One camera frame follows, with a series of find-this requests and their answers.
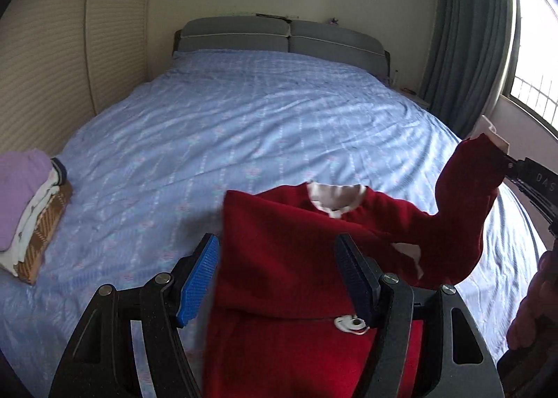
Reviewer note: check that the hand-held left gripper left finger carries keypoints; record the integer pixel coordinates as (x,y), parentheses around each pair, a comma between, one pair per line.
(198,282)

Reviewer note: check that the folded white garment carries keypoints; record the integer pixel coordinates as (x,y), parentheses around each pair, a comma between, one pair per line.
(37,206)

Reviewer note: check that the cream louvered wardrobe door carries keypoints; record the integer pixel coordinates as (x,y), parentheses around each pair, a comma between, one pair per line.
(120,31)
(39,53)

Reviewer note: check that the grey-blue curtain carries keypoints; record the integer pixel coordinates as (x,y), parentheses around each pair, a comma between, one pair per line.
(471,31)

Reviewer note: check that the bed with blue sheet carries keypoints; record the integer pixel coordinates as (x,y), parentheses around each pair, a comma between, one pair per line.
(261,119)

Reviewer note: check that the person's right hand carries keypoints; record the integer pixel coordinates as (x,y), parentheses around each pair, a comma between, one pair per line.
(534,311)

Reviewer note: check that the folded brown patterned garment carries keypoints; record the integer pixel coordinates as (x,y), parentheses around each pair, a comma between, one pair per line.
(46,232)

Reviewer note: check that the grey headboard cushion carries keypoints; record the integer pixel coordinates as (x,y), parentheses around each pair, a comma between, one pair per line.
(235,35)
(335,42)

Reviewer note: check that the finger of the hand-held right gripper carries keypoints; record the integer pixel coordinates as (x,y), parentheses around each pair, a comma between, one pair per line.
(511,164)

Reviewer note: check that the folded purple garment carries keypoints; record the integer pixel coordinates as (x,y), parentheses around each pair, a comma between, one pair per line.
(22,193)

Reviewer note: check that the red garment with white lining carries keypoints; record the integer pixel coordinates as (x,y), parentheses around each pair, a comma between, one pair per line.
(279,241)

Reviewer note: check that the dark flat item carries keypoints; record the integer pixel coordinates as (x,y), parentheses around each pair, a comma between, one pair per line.
(274,16)

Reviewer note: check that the window with railing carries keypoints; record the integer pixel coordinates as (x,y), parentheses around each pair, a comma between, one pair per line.
(536,53)

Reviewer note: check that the white nightstand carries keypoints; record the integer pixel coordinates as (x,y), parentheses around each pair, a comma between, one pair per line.
(414,98)

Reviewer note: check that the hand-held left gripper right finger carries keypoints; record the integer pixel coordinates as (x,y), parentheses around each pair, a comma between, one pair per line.
(355,282)

